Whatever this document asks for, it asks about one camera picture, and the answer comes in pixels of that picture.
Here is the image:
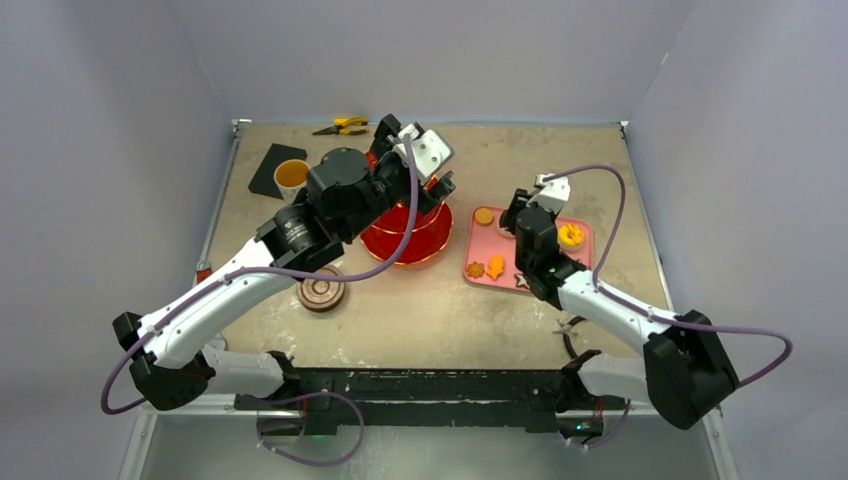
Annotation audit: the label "black square mat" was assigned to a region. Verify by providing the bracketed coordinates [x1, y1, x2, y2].
[248, 143, 308, 200]

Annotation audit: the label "black handled pliers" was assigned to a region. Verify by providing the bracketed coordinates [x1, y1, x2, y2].
[554, 316, 586, 360]

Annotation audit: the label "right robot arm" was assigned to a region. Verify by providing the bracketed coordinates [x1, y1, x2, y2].
[499, 189, 741, 430]

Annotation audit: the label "orange flower cookie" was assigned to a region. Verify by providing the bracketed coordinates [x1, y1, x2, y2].
[465, 262, 486, 279]

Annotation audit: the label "pink serving tray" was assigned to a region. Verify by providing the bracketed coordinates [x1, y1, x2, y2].
[462, 205, 594, 295]

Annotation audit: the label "round orange cookie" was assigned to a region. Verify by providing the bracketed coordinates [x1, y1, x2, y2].
[473, 207, 494, 226]

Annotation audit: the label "yellow frosted donut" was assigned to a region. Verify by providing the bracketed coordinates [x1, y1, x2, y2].
[558, 223, 586, 252]

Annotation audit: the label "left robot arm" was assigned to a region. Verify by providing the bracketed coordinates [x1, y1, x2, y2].
[113, 115, 455, 411]

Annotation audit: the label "white star cookie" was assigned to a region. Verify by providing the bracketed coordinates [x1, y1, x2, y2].
[514, 273, 530, 291]

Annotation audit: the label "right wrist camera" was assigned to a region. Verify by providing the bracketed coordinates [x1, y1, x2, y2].
[528, 173, 571, 216]

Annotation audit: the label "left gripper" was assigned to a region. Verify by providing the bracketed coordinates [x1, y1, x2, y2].
[341, 117, 453, 241]

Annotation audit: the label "orange fish cookie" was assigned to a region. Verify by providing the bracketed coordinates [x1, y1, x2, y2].
[486, 255, 505, 281]

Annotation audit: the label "black base frame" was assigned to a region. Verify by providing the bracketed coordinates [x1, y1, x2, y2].
[234, 368, 624, 440]

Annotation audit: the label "white mug with tea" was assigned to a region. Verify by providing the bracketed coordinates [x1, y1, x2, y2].
[273, 159, 310, 202]

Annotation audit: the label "red three-tier cake stand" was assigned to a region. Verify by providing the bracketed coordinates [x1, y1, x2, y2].
[360, 201, 454, 265]

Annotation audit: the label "yellow black pliers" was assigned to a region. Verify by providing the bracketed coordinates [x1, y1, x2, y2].
[312, 117, 369, 136]

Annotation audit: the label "aluminium rail frame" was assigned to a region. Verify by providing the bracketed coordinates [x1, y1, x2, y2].
[135, 119, 723, 419]

